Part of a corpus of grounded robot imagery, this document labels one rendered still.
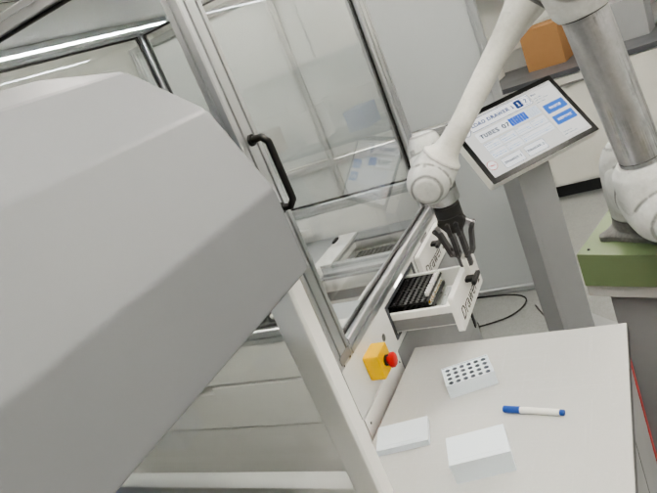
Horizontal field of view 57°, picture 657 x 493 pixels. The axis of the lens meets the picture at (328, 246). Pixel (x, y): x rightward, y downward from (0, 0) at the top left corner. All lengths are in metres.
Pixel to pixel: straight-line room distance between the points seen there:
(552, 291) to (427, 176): 1.38
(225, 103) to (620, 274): 1.15
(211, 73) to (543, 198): 1.67
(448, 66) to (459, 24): 0.20
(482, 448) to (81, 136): 0.97
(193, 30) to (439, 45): 2.07
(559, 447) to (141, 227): 0.97
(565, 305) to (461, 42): 1.36
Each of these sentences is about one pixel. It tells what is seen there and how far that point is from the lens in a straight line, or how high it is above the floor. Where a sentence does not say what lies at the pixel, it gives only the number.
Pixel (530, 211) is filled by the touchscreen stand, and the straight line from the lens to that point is 2.60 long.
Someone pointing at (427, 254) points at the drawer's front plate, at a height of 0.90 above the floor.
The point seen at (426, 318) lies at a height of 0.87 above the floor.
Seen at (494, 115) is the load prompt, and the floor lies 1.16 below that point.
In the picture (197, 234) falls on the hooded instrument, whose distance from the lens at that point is 0.76.
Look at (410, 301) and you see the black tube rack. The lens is 1.80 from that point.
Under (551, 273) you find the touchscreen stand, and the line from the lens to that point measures 2.73.
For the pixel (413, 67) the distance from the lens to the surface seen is 3.29.
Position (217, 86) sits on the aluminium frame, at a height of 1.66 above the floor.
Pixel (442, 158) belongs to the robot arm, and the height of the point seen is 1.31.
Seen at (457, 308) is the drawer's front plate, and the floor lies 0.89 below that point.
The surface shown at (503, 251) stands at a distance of 3.53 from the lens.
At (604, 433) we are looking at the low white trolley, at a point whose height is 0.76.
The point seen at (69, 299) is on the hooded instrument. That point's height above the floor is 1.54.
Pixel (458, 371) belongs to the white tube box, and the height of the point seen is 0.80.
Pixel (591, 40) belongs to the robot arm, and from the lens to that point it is 1.48.
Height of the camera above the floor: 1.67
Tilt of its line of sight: 18 degrees down
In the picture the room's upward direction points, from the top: 23 degrees counter-clockwise
